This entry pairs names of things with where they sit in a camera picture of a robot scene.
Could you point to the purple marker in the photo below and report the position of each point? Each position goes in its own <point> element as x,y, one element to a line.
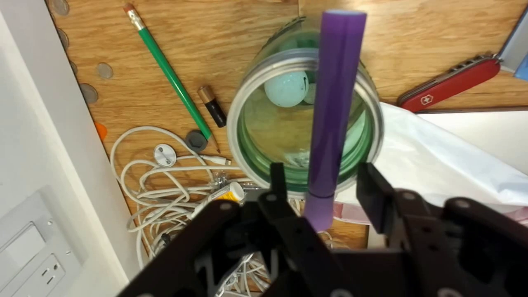
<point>332,109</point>

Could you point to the small black round disc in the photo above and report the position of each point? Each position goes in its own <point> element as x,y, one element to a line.
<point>197,138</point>

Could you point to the green glass jar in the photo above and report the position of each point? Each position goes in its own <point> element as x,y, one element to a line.
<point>274,137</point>

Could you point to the white paper sheet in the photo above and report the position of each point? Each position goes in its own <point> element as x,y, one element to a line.
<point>484,133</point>

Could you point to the white wall outlet plate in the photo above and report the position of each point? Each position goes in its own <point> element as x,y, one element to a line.
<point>33,257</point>

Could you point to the red pocket knife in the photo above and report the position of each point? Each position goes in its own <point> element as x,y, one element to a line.
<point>451,82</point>

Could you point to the green pencil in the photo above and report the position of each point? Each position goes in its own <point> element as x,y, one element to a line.
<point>170,74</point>

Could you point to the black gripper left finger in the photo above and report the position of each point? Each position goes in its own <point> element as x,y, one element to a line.
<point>231,252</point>

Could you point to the black marker pen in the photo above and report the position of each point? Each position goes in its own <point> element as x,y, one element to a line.
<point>213,107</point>

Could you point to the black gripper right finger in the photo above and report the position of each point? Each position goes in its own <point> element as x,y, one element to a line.
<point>467,247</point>

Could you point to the white ball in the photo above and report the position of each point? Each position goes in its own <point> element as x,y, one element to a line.
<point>284,87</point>

